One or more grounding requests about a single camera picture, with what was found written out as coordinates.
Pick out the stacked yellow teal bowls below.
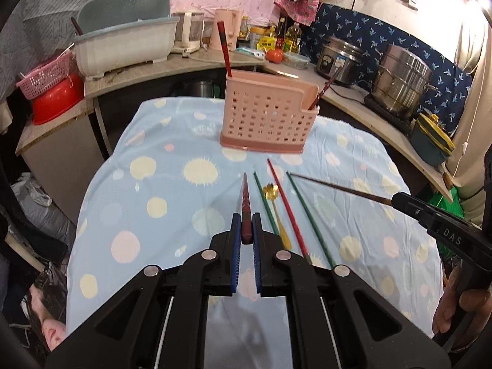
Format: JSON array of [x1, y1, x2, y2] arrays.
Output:
[[409, 113, 455, 168]]

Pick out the silver rice cooker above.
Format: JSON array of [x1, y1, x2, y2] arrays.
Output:
[[316, 36, 363, 86]]

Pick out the pink electric kettle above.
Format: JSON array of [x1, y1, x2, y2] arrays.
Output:
[[209, 8, 243, 51]]

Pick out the dark red chopstick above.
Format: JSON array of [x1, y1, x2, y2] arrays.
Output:
[[308, 67, 342, 111]]

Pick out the teal white dish rack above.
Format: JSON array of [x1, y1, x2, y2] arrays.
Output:
[[74, 0, 178, 80]]

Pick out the black induction cooktop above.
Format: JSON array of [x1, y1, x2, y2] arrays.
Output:
[[363, 93, 411, 136]]

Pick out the person's right hand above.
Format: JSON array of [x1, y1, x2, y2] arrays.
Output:
[[432, 267, 491, 341]]

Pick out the navy floral backsplash cloth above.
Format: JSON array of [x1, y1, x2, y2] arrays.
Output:
[[299, 2, 473, 135]]

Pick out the blue polka dot tablecloth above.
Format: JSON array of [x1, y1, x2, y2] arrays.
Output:
[[66, 97, 443, 334]]

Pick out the pink plastic basket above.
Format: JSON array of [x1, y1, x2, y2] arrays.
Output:
[[16, 51, 73, 100]]

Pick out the brown chopstick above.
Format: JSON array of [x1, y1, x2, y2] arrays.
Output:
[[291, 173, 392, 207]]

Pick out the pink perforated utensil holder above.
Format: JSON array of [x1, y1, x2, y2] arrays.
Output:
[[220, 70, 319, 154]]

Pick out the red tomato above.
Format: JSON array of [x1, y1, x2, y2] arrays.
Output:
[[265, 49, 284, 63]]

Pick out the gold flower spoon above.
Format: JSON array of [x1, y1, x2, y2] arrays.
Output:
[[263, 183, 292, 250]]

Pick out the green gold-banded chopstick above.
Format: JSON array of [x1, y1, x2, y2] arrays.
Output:
[[286, 172, 336, 269]]

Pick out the bright red chopstick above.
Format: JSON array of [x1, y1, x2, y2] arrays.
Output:
[[267, 158, 312, 264]]

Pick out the stainless steel steamer pot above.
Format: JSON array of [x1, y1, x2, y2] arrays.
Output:
[[371, 44, 438, 119]]

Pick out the clear food container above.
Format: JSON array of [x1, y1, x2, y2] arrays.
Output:
[[283, 52, 310, 70]]

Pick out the cooking oil bottle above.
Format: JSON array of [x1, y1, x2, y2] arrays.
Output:
[[283, 22, 302, 54]]

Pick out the dark soy sauce bottle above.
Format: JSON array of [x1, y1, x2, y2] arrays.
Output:
[[275, 15, 287, 50]]

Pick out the grey striped curtain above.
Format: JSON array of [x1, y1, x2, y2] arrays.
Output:
[[1, 0, 89, 98]]

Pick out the dark maroon chopstick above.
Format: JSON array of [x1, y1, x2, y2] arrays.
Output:
[[241, 173, 253, 245]]

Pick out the red plastic basin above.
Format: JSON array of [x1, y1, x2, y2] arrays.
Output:
[[32, 73, 84, 125]]

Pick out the yellow seasoning packet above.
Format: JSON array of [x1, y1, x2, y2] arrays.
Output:
[[256, 35, 277, 53]]

